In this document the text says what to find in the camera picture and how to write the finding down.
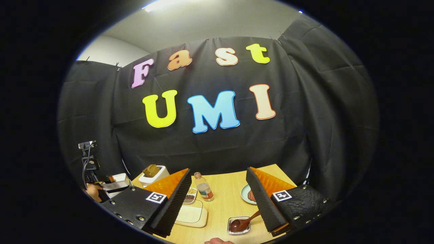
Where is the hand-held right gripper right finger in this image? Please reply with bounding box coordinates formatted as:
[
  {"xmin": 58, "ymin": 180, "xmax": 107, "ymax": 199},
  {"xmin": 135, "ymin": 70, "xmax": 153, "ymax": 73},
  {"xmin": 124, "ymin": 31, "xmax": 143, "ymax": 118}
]
[{"xmin": 246, "ymin": 167, "xmax": 339, "ymax": 237}]

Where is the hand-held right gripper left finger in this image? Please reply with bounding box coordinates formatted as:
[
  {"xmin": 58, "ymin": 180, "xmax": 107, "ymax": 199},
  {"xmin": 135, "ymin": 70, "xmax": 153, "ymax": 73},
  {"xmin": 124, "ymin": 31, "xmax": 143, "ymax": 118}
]
[{"xmin": 102, "ymin": 168, "xmax": 192, "ymax": 238}]

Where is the clear container of rice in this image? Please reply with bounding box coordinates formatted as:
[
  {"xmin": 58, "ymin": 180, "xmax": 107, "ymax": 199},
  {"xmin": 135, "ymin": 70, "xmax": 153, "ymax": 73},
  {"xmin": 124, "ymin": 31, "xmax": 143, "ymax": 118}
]
[{"xmin": 175, "ymin": 199, "xmax": 208, "ymax": 228}]

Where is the clear glass chopstick holder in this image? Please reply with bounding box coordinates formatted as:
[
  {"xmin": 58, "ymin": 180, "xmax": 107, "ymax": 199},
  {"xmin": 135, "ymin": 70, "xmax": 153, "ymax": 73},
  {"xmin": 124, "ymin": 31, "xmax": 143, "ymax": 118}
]
[{"xmin": 227, "ymin": 216, "xmax": 251, "ymax": 235}]

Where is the brown wooden spoon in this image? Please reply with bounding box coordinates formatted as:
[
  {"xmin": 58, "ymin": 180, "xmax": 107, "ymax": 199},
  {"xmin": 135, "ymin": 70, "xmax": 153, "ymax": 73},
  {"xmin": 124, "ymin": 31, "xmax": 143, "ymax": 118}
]
[{"xmin": 230, "ymin": 211, "xmax": 261, "ymax": 233}]

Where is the pale green plate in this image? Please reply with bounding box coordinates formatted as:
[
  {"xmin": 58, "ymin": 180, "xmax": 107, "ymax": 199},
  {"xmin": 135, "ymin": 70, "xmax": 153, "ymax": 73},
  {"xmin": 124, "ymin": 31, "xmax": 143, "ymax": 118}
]
[{"xmin": 240, "ymin": 184, "xmax": 257, "ymax": 205}]

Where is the white divided grain dish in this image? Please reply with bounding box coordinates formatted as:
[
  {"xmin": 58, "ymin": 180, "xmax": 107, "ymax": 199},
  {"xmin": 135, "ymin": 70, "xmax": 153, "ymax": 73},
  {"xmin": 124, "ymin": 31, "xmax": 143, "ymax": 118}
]
[{"xmin": 182, "ymin": 187, "xmax": 198, "ymax": 204}]

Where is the white toaster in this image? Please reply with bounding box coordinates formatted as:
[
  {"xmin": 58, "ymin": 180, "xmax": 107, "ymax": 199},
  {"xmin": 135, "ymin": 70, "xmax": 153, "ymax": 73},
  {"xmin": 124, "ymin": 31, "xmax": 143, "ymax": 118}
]
[{"xmin": 138, "ymin": 164, "xmax": 171, "ymax": 187}]

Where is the clear plastic bottle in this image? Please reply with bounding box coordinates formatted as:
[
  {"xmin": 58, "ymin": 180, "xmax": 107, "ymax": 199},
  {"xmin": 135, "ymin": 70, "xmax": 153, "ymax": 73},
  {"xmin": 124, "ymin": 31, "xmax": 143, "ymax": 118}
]
[{"xmin": 194, "ymin": 172, "xmax": 215, "ymax": 202}]

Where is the black backdrop cloth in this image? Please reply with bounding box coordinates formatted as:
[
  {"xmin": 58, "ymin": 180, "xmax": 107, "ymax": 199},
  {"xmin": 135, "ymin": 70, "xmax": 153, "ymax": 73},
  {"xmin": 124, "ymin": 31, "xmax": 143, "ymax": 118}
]
[{"xmin": 57, "ymin": 14, "xmax": 379, "ymax": 204}]

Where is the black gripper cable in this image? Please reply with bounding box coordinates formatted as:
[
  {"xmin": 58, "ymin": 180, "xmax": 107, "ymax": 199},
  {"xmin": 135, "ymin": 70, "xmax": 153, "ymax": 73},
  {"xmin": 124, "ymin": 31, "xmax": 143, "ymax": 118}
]
[{"xmin": 82, "ymin": 144, "xmax": 94, "ymax": 190}]

